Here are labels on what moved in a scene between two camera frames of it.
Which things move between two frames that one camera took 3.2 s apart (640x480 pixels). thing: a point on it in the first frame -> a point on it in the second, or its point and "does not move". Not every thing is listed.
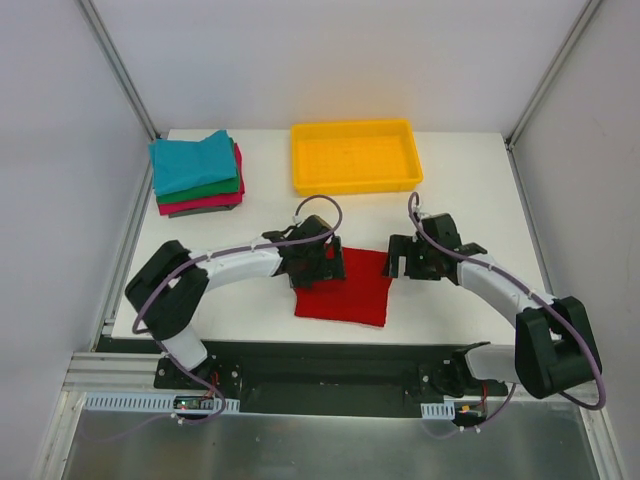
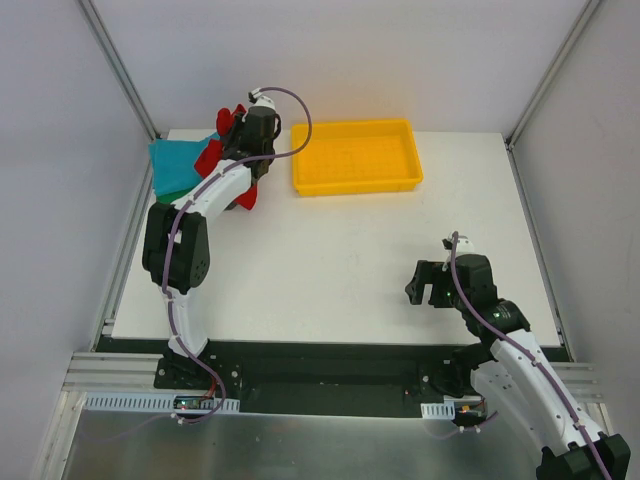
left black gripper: x=329 y=263 -> x=232 y=138
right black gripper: x=398 y=258 -> x=432 y=284
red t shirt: x=361 y=297 -> x=213 y=153
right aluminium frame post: x=588 y=9 does not move
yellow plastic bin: x=354 y=155 does not move
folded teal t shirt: x=183 y=164 does not move
